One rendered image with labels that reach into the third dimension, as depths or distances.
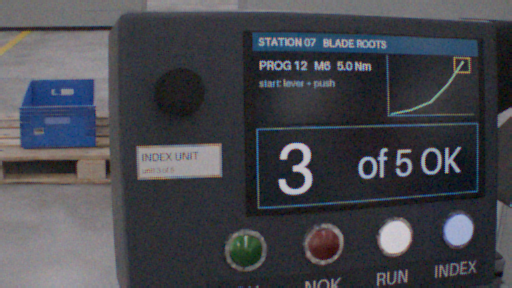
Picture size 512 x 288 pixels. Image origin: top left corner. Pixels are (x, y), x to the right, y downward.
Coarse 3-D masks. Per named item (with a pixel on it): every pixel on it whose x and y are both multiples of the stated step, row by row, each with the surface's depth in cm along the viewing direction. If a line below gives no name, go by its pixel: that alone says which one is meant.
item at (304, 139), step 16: (256, 128) 45; (272, 128) 45; (288, 128) 45; (304, 128) 45; (320, 128) 46; (256, 144) 45; (272, 144) 45; (288, 144) 45; (304, 144) 45; (320, 144) 46; (256, 160) 45; (272, 160) 45; (288, 160) 45; (304, 160) 45; (320, 160) 46; (256, 176) 45; (272, 176) 45; (288, 176) 45; (304, 176) 45; (320, 176) 46; (256, 192) 45; (272, 192) 45; (288, 192) 45; (304, 192) 46; (320, 192) 46; (256, 208) 45; (272, 208) 45; (288, 208) 45
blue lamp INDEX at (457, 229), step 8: (448, 216) 48; (456, 216) 48; (464, 216) 48; (448, 224) 48; (456, 224) 48; (464, 224) 48; (472, 224) 49; (440, 232) 48; (448, 232) 48; (456, 232) 48; (464, 232) 48; (472, 232) 49; (448, 240) 48; (456, 240) 48; (464, 240) 48; (456, 248) 48
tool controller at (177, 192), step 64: (128, 64) 43; (192, 64) 44; (256, 64) 44; (320, 64) 45; (384, 64) 46; (448, 64) 48; (128, 128) 43; (192, 128) 44; (384, 128) 47; (448, 128) 48; (128, 192) 43; (192, 192) 44; (384, 192) 47; (448, 192) 48; (128, 256) 43; (192, 256) 44; (384, 256) 47; (448, 256) 49
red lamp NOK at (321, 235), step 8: (320, 224) 46; (328, 224) 46; (312, 232) 46; (320, 232) 45; (328, 232) 45; (336, 232) 46; (304, 240) 46; (312, 240) 45; (320, 240) 45; (328, 240) 45; (336, 240) 46; (304, 248) 46; (312, 248) 45; (320, 248) 45; (328, 248) 45; (336, 248) 46; (312, 256) 46; (320, 256) 45; (328, 256) 45; (336, 256) 46
